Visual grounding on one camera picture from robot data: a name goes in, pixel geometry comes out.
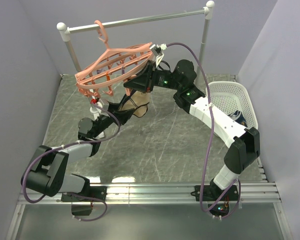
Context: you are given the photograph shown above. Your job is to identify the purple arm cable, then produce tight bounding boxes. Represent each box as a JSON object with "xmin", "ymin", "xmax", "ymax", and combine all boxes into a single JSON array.
[
  {"xmin": 21, "ymin": 102, "xmax": 122, "ymax": 222},
  {"xmin": 164, "ymin": 42, "xmax": 242, "ymax": 218}
]

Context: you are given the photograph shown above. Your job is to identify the white plastic laundry basket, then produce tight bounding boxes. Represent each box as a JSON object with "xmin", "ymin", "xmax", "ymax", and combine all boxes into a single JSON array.
[{"xmin": 208, "ymin": 81, "xmax": 259, "ymax": 129}]

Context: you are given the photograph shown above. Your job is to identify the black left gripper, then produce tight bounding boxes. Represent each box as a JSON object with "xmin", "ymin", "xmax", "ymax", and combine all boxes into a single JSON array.
[{"xmin": 92, "ymin": 101, "xmax": 135, "ymax": 138}]

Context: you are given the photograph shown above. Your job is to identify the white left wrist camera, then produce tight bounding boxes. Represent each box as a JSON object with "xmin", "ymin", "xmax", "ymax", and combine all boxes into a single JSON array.
[{"xmin": 90, "ymin": 98, "xmax": 109, "ymax": 110}]

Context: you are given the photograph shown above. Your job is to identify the beige underwear with navy trim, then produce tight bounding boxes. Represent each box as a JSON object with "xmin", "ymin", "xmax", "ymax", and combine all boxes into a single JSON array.
[{"xmin": 119, "ymin": 91, "xmax": 151, "ymax": 118}]

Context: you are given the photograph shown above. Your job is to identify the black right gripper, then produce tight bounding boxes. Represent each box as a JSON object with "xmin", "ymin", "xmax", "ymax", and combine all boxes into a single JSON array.
[{"xmin": 123, "ymin": 60, "xmax": 182, "ymax": 94}]

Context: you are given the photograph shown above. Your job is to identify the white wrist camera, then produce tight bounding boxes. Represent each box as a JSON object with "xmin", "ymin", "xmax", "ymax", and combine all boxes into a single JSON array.
[
  {"xmin": 90, "ymin": 98, "xmax": 109, "ymax": 110},
  {"xmin": 149, "ymin": 43, "xmax": 167, "ymax": 68}
]

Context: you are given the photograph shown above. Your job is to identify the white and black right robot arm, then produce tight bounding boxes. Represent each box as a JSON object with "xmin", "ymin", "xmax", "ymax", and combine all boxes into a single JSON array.
[{"xmin": 123, "ymin": 59, "xmax": 260, "ymax": 201}]

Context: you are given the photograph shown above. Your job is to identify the pink round clip hanger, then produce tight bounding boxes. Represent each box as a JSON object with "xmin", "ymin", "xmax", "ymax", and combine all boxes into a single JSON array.
[{"xmin": 75, "ymin": 20, "xmax": 154, "ymax": 98}]

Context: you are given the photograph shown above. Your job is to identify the aluminium mounting rail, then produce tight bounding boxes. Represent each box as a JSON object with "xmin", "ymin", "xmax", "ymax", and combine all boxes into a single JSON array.
[{"xmin": 17, "ymin": 182, "xmax": 282, "ymax": 205}]

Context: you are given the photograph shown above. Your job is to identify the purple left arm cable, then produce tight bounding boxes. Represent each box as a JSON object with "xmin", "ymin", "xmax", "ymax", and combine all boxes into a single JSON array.
[{"xmin": 21, "ymin": 102, "xmax": 122, "ymax": 222}]

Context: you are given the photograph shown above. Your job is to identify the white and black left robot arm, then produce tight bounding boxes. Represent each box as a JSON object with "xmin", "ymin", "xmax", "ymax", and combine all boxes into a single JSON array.
[{"xmin": 21, "ymin": 100, "xmax": 138, "ymax": 204}]

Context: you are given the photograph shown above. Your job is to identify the navy blue underwear in basket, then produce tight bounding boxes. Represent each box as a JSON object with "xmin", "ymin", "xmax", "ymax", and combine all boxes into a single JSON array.
[{"xmin": 228, "ymin": 110, "xmax": 248, "ymax": 128}]

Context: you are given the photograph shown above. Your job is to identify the white and silver clothes rack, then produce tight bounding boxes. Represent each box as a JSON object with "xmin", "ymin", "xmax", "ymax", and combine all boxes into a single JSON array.
[{"xmin": 56, "ymin": 0, "xmax": 216, "ymax": 139}]

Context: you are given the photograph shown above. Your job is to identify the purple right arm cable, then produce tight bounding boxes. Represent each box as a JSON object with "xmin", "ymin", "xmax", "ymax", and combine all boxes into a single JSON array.
[{"xmin": 164, "ymin": 42, "xmax": 242, "ymax": 218}]

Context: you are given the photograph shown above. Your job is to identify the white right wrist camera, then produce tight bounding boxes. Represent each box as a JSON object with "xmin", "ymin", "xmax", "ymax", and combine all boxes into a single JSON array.
[{"xmin": 149, "ymin": 43, "xmax": 167, "ymax": 68}]

